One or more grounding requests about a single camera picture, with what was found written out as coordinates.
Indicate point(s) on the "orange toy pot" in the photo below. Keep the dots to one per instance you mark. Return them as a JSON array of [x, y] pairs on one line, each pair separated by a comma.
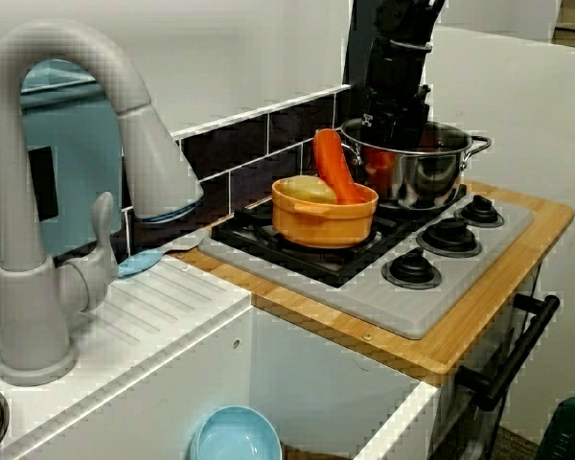
[[323, 223]]

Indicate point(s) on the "yellow toy potato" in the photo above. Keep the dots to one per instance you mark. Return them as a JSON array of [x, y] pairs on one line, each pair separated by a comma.
[[306, 189]]

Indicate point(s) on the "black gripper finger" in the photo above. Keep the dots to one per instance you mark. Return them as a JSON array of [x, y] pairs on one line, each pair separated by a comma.
[[387, 131], [410, 134]]

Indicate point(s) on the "stainless steel pot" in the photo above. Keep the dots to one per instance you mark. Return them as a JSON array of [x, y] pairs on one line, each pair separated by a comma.
[[426, 177]]

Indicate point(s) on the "light blue bowl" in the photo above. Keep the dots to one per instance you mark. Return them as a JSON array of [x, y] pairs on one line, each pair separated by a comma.
[[235, 436]]

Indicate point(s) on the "green plastic object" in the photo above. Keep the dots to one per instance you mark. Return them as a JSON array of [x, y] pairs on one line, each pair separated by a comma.
[[570, 431]]

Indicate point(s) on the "white sink unit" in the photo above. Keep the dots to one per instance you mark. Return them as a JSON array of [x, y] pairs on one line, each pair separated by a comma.
[[316, 383]]

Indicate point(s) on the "grey stove plate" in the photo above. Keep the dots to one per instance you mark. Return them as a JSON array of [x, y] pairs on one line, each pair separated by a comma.
[[402, 306]]

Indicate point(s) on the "black stove knob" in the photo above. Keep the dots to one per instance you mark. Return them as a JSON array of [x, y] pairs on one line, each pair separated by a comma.
[[412, 268], [481, 211], [449, 235]]

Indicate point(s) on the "dark tile backsplash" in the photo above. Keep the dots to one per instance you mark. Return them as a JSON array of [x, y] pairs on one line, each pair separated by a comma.
[[249, 158]]

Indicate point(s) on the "black upright post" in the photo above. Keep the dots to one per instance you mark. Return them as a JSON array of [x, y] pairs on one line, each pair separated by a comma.
[[357, 43]]

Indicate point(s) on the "black burner grate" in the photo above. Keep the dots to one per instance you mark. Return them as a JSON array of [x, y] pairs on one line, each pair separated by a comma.
[[316, 266]]

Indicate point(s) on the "teal box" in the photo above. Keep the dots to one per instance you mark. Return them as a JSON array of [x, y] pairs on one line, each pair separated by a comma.
[[76, 158]]

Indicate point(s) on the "orange toy carrot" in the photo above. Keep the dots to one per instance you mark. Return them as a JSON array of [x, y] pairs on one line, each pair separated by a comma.
[[333, 163]]

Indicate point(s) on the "blue and grey spatula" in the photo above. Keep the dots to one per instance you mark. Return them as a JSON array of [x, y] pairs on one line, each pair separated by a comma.
[[136, 264]]

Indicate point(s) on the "wooden countertop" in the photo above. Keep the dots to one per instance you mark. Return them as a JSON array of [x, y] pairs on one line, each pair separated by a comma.
[[498, 311]]

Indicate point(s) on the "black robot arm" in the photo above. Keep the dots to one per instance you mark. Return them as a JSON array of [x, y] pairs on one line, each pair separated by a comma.
[[405, 29]]

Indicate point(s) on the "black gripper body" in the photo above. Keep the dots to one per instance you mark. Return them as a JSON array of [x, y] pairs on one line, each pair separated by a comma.
[[393, 103]]

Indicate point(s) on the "grey toy faucet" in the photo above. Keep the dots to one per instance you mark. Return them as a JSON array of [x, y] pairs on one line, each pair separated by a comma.
[[9, 191]]

